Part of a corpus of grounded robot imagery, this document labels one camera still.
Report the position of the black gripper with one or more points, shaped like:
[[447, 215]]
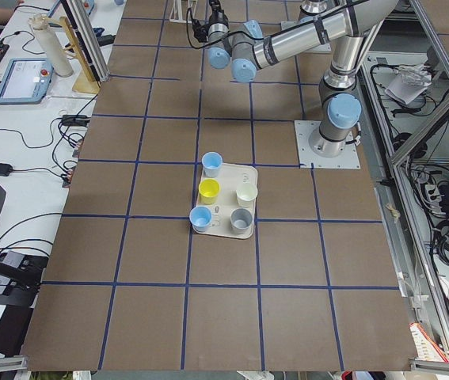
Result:
[[216, 16]]

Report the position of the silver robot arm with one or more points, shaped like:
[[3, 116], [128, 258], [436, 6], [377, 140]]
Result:
[[329, 41], [310, 8]]

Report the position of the light blue cup near rabbit logo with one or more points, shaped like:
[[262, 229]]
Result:
[[212, 163]]

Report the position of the yellow plastic cup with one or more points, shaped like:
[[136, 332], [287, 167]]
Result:
[[209, 190]]

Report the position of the cream white plastic cup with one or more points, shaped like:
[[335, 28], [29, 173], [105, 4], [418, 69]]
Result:
[[246, 194]]

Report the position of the light blue cup tray corner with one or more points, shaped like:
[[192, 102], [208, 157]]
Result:
[[201, 218]]

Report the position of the grey plastic cup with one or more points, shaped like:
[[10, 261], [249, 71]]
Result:
[[241, 220]]

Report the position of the wooden mug tree stand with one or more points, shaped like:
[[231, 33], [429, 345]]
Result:
[[85, 82]]

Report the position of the white cylindrical bottle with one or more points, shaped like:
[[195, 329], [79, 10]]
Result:
[[49, 42]]

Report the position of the blue teach pendant tablet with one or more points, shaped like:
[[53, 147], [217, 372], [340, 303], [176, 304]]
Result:
[[25, 81]]

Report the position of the cream plastic tray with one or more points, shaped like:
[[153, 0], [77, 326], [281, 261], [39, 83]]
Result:
[[230, 176]]

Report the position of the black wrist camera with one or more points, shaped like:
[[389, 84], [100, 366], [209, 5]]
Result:
[[200, 31]]

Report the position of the white wire cup rack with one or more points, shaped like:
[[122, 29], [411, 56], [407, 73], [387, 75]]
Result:
[[179, 9]]

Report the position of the aluminium frame post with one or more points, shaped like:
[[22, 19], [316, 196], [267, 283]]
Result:
[[80, 22]]

